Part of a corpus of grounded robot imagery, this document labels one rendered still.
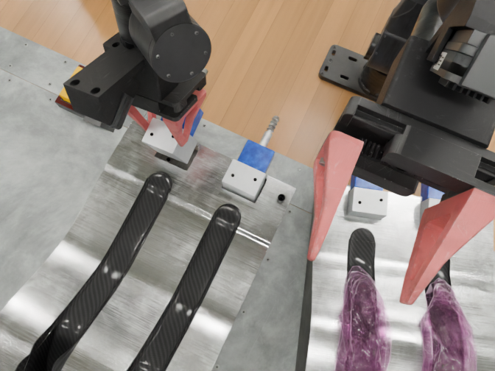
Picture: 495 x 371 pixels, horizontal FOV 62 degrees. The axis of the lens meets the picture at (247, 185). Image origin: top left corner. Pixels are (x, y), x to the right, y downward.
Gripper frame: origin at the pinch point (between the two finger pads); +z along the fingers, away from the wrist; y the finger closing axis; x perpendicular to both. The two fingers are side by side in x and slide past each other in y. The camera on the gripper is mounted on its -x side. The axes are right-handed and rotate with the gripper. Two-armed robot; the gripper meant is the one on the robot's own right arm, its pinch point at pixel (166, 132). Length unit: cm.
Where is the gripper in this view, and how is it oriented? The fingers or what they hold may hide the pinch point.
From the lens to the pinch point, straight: 56.7
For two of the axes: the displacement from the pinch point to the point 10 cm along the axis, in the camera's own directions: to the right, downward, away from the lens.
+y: 8.9, 3.6, -2.9
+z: -0.1, 6.3, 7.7
